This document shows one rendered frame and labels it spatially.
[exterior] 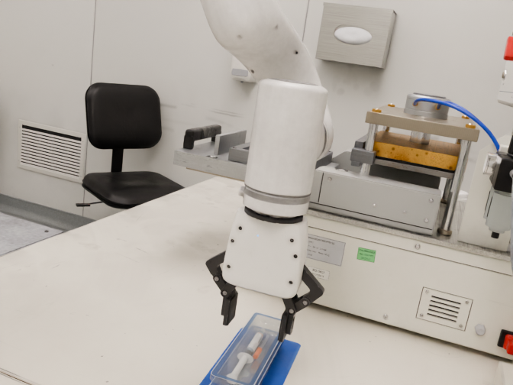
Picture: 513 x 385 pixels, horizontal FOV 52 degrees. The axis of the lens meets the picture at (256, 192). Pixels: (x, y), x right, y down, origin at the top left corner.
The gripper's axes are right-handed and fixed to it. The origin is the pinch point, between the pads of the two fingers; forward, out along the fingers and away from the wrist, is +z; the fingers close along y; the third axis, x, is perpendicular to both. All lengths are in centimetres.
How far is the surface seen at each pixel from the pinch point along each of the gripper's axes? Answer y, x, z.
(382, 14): -8, 176, -59
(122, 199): -102, 139, 36
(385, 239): 14.0, 24.2, -7.6
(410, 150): 14.9, 30.9, -22.1
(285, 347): 3.0, 9.4, 8.2
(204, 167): -22.5, 31.8, -11.5
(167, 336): -13.9, 2.9, 8.3
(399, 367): 20.1, 13.3, 8.3
